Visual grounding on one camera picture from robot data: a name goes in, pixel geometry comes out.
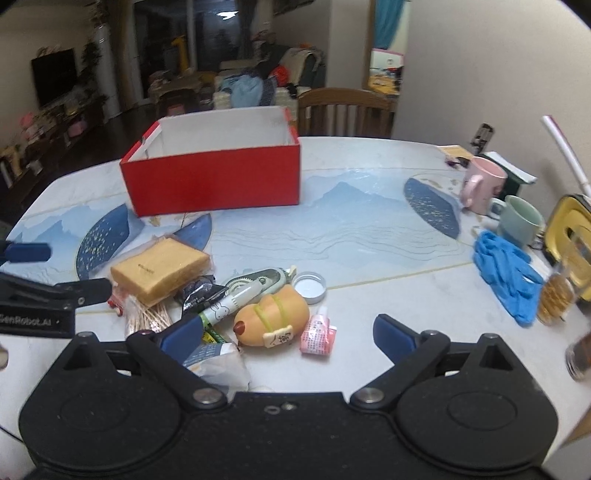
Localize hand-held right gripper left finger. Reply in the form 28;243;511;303
46;314;228;409

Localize blue cloth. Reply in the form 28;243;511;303
473;230;546;328

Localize glass jar amber contents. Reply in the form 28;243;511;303
536;272;575;326

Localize cotton swab pack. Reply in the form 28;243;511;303
124;295;174;340

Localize white jar lid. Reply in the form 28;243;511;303
293;272;328;304

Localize white standing air conditioner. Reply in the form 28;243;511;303
92;23;120;118

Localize pale green mug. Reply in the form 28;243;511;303
489;195;546;246

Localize sofa with cream cover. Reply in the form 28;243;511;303
212;44;326;112

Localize blue white tissue pack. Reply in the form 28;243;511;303
182;342;251;391

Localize wooden chair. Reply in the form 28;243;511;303
298;88;398;139

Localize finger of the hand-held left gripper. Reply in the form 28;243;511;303
0;240;51;266
0;272;113;309

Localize dark glass jar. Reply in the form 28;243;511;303
566;332;591;381

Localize tan notepad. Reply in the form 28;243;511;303
436;144;474;160

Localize red cardboard box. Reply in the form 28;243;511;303
119;105;302;217

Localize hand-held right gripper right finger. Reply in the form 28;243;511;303
352;314;532;409

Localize black snack packet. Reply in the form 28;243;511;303
174;275;227;315

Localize white rabbit print marker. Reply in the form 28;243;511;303
198;281;262;326

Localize pink and green box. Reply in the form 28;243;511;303
462;156;509;216

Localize black television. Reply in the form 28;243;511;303
31;48;78;109

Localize pink printed board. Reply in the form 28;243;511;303
368;48;406;97

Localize dark tv cabinet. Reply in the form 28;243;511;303
0;88;109;188

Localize wooden coffee table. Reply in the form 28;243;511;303
150;71;215;116

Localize dark green box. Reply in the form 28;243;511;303
480;151;539;199

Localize yellow black case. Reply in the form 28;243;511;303
542;194;591;301

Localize small pink packet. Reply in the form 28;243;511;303
300;307;338;355

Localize blue curtain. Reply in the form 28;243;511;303
372;0;411;51

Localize yellow snack packet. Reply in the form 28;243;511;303
233;284;310;347

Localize white plastic tube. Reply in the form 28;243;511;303
541;115;591;199

